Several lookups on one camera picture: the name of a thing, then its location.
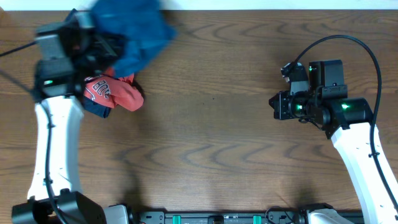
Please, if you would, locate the folded red printed shirt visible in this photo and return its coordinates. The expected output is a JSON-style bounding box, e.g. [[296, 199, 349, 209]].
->
[[84, 67, 144, 111]]

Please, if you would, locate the blue polo shirt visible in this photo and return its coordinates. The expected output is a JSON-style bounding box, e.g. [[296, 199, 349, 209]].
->
[[91, 0, 176, 78]]

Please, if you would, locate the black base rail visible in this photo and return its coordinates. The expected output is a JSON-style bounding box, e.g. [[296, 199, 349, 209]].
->
[[137, 210, 308, 224]]

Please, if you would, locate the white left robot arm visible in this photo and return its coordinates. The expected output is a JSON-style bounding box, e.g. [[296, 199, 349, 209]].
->
[[12, 11, 132, 223]]

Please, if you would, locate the folded navy shirt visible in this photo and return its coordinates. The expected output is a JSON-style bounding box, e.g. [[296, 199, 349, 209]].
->
[[65, 8, 113, 119]]

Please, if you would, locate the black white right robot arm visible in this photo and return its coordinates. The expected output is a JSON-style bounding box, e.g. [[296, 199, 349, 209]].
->
[[269, 91, 397, 223]]

